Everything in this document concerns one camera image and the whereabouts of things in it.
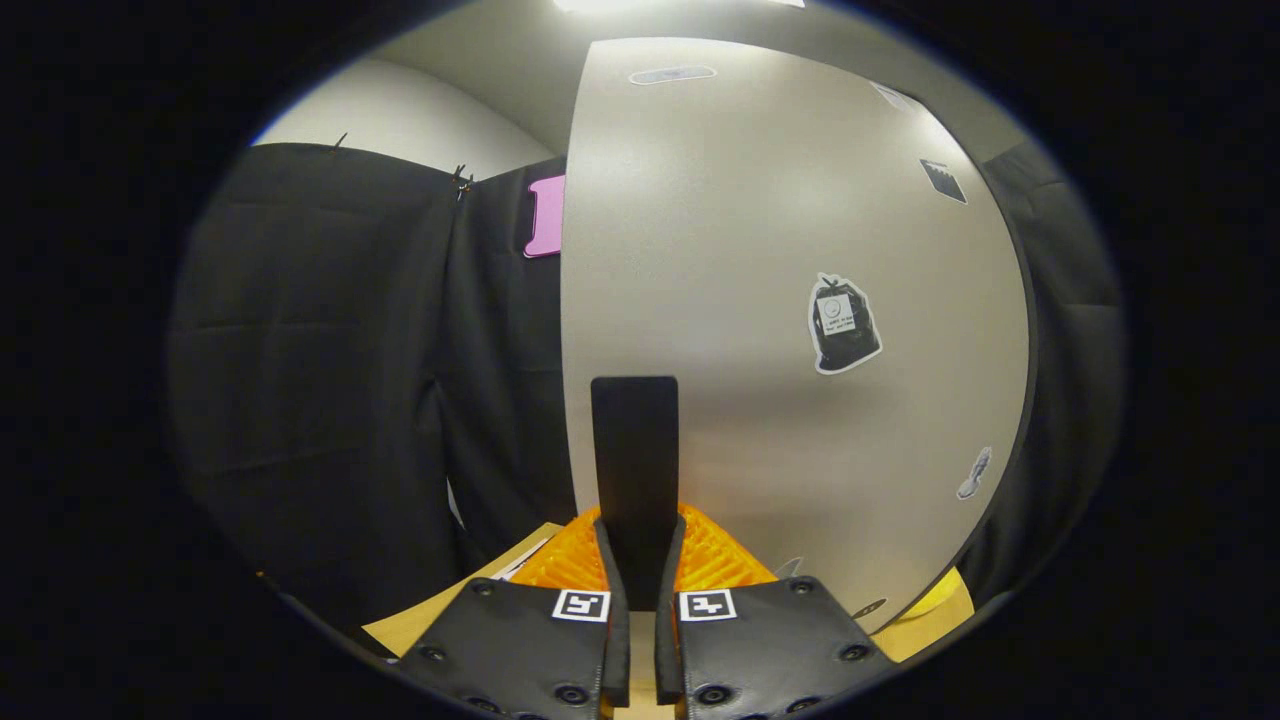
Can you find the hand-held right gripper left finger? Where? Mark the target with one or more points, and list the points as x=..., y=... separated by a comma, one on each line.
x=617, y=650

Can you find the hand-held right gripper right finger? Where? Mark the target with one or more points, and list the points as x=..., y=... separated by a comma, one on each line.
x=668, y=650

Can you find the grey cabinet door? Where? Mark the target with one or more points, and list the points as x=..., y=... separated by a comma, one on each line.
x=750, y=250

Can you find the black backdrop cloth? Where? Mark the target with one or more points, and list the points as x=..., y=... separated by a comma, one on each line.
x=330, y=380

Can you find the large ceiling lamp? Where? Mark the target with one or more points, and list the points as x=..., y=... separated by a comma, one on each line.
x=620, y=4

